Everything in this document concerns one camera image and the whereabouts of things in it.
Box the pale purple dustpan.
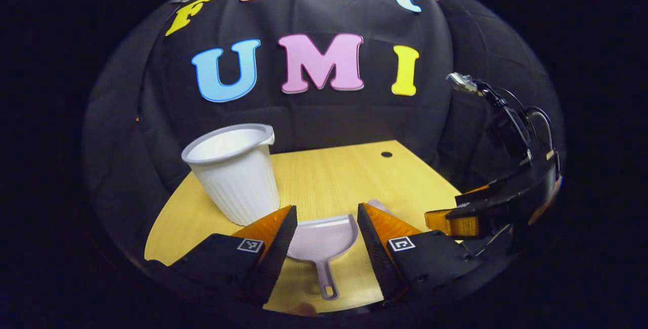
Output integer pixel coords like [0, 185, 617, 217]
[286, 214, 359, 301]

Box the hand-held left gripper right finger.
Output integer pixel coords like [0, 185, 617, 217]
[357, 202, 481, 302]

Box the wooden desktop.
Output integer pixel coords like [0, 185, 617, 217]
[144, 140, 462, 314]

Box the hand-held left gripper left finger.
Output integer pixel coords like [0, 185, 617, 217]
[167, 205, 298, 305]

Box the white ribbed garbage bin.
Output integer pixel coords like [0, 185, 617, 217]
[181, 124, 280, 227]

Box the black cable with silver plug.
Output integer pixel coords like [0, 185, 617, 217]
[447, 72, 555, 152]

